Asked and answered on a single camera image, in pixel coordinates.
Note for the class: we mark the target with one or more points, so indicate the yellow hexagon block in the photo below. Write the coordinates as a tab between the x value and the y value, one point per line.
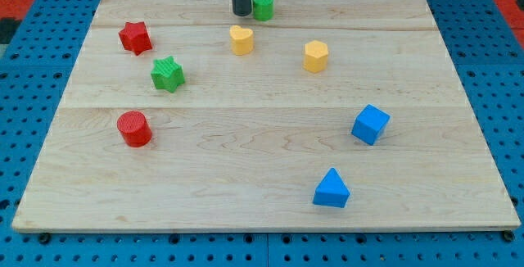
315	56

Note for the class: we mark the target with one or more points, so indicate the light wooden board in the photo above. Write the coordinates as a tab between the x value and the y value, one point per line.
243	144

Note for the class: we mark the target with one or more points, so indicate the yellow heart block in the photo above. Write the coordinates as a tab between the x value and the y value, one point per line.
242	40

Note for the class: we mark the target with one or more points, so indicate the blue triangle block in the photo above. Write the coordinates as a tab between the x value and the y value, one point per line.
331	191

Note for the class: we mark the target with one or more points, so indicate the green star block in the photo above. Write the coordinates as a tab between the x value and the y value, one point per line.
167	74

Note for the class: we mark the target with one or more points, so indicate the blue cube block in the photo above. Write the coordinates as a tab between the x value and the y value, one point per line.
370	124

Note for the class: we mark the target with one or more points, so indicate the green cylinder block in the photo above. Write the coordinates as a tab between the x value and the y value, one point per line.
262	9

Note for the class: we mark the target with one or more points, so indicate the red cylinder block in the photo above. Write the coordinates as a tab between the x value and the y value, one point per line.
134	128

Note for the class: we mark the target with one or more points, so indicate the red star block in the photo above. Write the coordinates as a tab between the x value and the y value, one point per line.
135	37

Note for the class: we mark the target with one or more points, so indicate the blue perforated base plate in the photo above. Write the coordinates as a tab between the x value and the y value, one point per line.
34	72

